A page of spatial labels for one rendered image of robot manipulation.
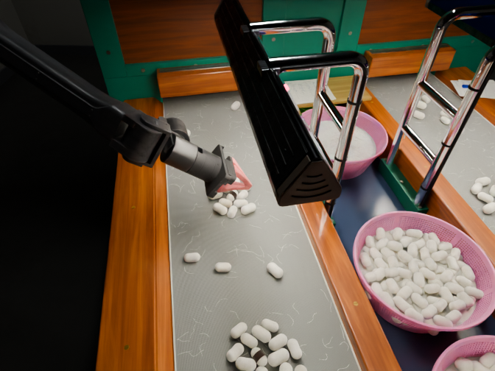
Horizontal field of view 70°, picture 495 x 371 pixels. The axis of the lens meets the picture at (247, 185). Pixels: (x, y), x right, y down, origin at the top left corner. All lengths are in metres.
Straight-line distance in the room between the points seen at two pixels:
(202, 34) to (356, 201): 0.66
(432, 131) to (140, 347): 0.96
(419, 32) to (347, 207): 0.70
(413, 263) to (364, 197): 0.26
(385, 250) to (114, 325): 0.55
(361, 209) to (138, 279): 0.57
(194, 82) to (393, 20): 0.67
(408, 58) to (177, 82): 0.75
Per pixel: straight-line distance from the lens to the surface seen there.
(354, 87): 0.64
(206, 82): 1.13
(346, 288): 0.71
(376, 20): 1.30
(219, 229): 0.79
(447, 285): 0.81
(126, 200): 0.86
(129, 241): 0.78
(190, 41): 1.15
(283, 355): 0.64
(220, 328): 0.68
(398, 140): 1.00
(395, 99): 1.31
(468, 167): 1.10
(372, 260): 0.81
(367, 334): 0.68
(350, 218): 0.93
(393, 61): 1.31
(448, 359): 0.73
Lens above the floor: 1.36
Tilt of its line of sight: 45 degrees down
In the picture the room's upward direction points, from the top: straight up
